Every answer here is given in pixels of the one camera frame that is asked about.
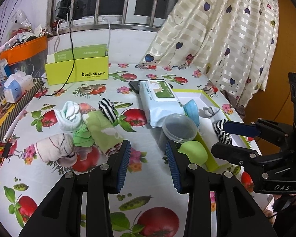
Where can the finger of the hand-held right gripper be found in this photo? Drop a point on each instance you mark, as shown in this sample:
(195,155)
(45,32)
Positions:
(239,128)
(234,153)

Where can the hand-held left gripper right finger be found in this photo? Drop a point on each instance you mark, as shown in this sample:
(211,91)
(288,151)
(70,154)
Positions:
(174,170)

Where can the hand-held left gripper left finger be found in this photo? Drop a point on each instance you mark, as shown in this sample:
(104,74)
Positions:
(122,167)

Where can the white green box lid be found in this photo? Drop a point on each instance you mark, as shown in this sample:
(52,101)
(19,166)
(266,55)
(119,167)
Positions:
(239,142)

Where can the black white striped sock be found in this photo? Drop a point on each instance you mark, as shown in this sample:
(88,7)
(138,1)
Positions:
(108,109)
(220,132)

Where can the grey white sock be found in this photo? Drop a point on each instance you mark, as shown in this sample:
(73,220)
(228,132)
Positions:
(211,112)

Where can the green patterned sock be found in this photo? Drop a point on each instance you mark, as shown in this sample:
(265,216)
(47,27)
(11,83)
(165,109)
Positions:
(103,130)

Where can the blue face mask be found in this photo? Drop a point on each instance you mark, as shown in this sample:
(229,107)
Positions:
(191,111)

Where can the bright green small cloth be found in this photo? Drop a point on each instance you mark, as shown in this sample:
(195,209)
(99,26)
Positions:
(81,135)

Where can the white cloth black stitching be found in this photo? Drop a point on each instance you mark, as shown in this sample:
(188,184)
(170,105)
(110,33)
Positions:
(54,147)

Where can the white mint socks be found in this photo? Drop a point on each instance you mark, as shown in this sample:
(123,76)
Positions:
(69,116)

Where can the person's right hand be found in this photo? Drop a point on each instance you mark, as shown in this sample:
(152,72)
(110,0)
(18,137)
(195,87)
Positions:
(288,202)

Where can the dark patterned cloth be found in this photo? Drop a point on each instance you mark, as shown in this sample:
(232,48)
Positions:
(234,101)

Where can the fruit print tablecloth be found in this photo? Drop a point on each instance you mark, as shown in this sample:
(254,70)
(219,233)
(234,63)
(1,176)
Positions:
(143,138)

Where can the clear plastic jar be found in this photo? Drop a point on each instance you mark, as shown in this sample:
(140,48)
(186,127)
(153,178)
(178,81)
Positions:
(178,130)

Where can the wet wipes pack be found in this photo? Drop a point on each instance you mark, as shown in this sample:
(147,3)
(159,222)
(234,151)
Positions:
(160,103)

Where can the black smartphone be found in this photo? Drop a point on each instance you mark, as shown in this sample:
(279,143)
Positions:
(134,85)

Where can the heart print cream curtain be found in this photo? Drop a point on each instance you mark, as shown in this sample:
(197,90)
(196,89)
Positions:
(212,29)

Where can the lime green cardboard box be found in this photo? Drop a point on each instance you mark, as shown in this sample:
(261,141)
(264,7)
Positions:
(76,71)

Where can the black binder clip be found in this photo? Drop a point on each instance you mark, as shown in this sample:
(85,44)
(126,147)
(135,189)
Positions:
(6,149)

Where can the striped cardboard tray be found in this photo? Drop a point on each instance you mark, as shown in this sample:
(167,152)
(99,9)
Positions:
(19,108)

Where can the light green inner box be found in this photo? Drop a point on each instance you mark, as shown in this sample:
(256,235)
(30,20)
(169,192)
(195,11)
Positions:
(88,51)

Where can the blue white tissue pack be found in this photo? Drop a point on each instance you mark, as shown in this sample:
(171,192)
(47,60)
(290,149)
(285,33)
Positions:
(17,87)

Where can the blue white carton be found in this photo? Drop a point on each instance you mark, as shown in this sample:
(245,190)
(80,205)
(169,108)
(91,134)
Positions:
(3,69)

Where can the clear bin with orange lid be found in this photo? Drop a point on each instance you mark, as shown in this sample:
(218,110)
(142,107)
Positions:
(24,48)

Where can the pile of assorted packets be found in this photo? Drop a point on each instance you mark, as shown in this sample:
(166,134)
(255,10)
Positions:
(22,37)

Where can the black power adapter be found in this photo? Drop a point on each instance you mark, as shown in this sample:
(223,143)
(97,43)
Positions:
(69,8)

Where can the clear plastic bottle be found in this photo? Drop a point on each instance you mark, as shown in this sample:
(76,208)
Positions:
(23,18)

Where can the purple decorative branches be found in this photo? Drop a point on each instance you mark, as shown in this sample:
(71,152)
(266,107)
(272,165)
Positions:
(0,17)

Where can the metal window frame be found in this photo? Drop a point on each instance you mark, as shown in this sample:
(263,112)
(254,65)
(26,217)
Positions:
(118,5)

